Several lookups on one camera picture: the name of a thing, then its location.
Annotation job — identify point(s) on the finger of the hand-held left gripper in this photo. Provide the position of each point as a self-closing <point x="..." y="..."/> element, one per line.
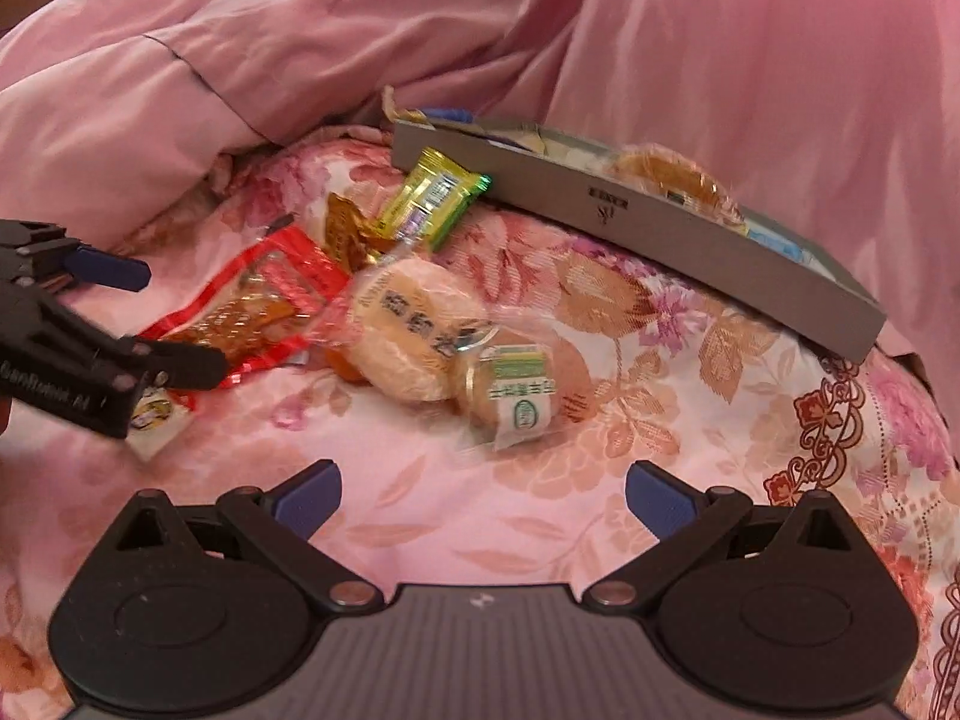
<point x="105" y="268"/>
<point x="187" y="367"/>

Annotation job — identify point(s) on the blue snack packet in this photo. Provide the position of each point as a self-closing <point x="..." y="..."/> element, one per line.
<point x="776" y="241"/>
<point x="446" y="116"/>

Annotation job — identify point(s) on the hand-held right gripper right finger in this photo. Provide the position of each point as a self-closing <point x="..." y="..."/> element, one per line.
<point x="660" y="499"/>

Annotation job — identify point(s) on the pale round pastry clear wrapper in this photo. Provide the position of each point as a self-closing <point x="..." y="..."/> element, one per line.
<point x="405" y="330"/>

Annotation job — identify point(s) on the red snack packet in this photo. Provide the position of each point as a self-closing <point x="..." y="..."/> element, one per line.
<point x="285" y="274"/>

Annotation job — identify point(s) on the floral bed sheet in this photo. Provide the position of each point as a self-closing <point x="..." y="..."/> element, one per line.
<point x="525" y="502"/>

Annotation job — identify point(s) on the small white snack packet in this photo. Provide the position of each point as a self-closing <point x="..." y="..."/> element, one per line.
<point x="157" y="420"/>

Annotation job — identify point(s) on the yellow-green candy packet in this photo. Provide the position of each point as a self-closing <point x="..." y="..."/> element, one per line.
<point x="431" y="195"/>

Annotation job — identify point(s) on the golden round pastry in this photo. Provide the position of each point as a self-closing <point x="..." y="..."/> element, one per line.
<point x="667" y="180"/>

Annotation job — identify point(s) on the grey cardboard box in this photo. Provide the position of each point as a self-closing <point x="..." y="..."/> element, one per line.
<point x="637" y="225"/>

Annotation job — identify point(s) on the round pastry green label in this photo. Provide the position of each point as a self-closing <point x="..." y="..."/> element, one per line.
<point x="517" y="382"/>

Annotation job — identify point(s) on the pink quilt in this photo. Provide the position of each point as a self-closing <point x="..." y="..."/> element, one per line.
<point x="675" y="52"/>

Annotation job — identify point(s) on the brown snack packet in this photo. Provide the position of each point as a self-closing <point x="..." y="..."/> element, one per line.
<point x="345" y="229"/>

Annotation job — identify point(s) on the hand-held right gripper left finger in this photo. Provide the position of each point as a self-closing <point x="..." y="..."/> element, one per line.
<point x="307" y="499"/>

